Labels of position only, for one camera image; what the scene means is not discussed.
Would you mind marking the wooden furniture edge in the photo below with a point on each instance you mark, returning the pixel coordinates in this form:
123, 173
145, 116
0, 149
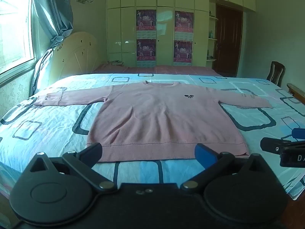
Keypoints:
296, 88

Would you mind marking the pale blue bottle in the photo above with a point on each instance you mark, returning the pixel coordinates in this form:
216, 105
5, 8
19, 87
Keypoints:
211, 34

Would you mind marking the purple wall poster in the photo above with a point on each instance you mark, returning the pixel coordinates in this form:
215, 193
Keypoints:
146, 20
146, 50
183, 51
184, 21

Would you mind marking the brown wooden door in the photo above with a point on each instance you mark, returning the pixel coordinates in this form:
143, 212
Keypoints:
227, 43

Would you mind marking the cream wardrobe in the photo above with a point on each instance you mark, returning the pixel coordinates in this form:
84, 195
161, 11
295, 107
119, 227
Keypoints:
119, 28

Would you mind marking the stack of papers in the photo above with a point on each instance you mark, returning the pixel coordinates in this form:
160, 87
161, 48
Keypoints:
115, 63

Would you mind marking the blue curtain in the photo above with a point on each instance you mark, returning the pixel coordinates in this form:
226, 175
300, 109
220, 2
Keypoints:
53, 12

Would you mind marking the pink knit sweater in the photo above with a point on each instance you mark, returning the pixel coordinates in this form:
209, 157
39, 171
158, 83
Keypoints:
162, 116

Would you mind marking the blue patterned bed sheet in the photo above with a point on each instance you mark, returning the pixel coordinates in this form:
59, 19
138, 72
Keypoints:
43, 133

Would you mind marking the window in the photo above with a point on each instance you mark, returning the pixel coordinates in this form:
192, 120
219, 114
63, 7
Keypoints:
14, 23

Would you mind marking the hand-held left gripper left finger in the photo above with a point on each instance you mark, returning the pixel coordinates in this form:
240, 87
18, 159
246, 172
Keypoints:
93, 150

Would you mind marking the cream headboard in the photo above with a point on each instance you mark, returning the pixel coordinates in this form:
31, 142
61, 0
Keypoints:
76, 54

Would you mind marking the pink bedspread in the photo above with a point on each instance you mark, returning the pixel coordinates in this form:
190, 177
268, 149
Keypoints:
166, 69

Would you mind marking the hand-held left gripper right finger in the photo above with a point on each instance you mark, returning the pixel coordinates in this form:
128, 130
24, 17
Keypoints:
204, 153

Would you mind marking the dark wooden chair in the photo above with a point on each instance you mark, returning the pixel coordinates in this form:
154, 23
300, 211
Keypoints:
276, 72

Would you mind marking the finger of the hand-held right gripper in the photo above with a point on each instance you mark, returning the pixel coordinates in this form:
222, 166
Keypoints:
299, 133
271, 144

